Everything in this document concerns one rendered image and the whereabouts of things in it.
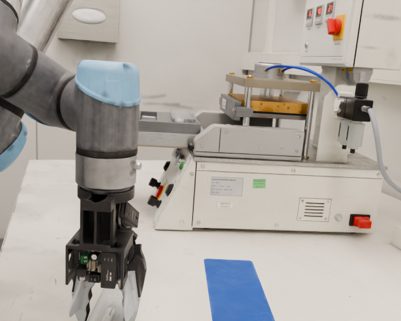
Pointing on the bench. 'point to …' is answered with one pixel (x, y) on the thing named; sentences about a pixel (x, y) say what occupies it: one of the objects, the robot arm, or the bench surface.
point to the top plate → (277, 78)
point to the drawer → (165, 139)
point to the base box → (274, 198)
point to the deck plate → (360, 161)
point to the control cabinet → (349, 55)
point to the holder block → (165, 123)
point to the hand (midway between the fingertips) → (107, 317)
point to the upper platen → (274, 106)
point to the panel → (172, 174)
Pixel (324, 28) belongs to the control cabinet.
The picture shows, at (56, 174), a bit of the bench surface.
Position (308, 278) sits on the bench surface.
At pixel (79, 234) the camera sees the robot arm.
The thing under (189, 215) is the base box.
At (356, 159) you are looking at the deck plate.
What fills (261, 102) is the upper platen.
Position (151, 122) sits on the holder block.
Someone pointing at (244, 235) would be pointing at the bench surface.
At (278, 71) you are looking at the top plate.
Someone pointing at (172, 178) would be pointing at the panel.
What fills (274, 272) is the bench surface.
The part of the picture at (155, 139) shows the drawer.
